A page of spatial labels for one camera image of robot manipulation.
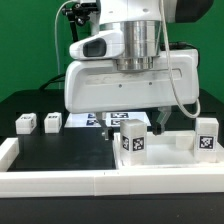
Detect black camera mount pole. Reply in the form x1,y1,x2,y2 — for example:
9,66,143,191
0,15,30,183
62,3,99,42

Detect white U-shaped fence wall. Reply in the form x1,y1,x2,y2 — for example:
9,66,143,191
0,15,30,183
0,138,224,198

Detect white square tabletop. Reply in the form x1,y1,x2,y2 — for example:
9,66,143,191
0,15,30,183
113,130,224,170

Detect white cable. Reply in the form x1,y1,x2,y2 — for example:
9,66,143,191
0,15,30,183
54,0,76,89

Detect white sheet with fiducial tags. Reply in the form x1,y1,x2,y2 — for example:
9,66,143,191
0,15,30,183
65,112,151,128

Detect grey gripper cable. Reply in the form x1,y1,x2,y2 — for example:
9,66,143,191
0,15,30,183
158,0,202,119

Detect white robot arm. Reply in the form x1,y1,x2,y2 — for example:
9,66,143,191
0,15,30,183
64,0,214,140

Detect black cables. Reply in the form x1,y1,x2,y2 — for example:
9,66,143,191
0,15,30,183
39,72,68,91

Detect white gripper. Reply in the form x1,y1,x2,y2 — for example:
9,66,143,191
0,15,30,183
64,49,199,140

